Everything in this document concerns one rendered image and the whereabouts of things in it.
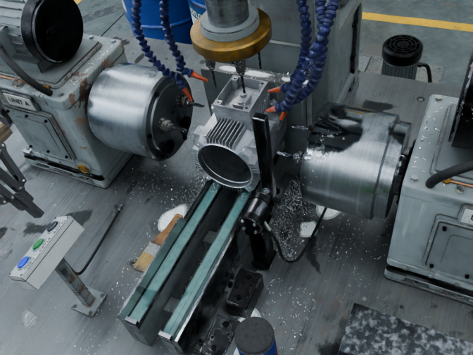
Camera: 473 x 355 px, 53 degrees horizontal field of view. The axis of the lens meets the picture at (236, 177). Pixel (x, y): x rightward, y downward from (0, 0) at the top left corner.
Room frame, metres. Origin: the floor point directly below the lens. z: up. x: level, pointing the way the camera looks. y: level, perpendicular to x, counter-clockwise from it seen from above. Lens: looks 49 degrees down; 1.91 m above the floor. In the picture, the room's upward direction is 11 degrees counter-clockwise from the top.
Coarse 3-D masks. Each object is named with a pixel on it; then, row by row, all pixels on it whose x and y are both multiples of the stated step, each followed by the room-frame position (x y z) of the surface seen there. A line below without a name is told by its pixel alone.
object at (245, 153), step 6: (270, 102) 0.95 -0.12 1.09; (276, 102) 0.95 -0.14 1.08; (198, 138) 0.87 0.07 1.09; (204, 138) 0.87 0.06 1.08; (198, 144) 0.86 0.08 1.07; (240, 150) 0.81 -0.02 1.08; (246, 150) 0.80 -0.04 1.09; (246, 156) 0.79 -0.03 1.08; (204, 174) 0.86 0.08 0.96; (252, 186) 0.79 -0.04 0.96
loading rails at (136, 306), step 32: (224, 192) 0.86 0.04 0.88; (192, 224) 0.74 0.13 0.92; (224, 224) 0.72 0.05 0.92; (160, 256) 0.66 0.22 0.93; (192, 256) 0.69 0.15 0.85; (224, 256) 0.62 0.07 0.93; (160, 288) 0.58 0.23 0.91; (192, 288) 0.56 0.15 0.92; (224, 288) 0.59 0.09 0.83; (128, 320) 0.51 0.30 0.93; (160, 320) 0.54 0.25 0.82; (192, 320) 0.48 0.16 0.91; (192, 352) 0.45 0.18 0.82
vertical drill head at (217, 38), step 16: (208, 0) 0.92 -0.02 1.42; (224, 0) 0.90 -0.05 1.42; (240, 0) 0.91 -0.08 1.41; (208, 16) 0.93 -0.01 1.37; (224, 16) 0.90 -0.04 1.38; (240, 16) 0.90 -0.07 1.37; (256, 16) 0.92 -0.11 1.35; (192, 32) 0.94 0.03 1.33; (208, 32) 0.90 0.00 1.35; (224, 32) 0.89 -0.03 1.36; (240, 32) 0.88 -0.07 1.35; (256, 32) 0.89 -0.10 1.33; (208, 48) 0.88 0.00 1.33; (224, 48) 0.86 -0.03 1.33; (240, 48) 0.85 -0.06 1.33; (256, 48) 0.86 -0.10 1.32; (208, 64) 0.91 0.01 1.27; (240, 64) 0.87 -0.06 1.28
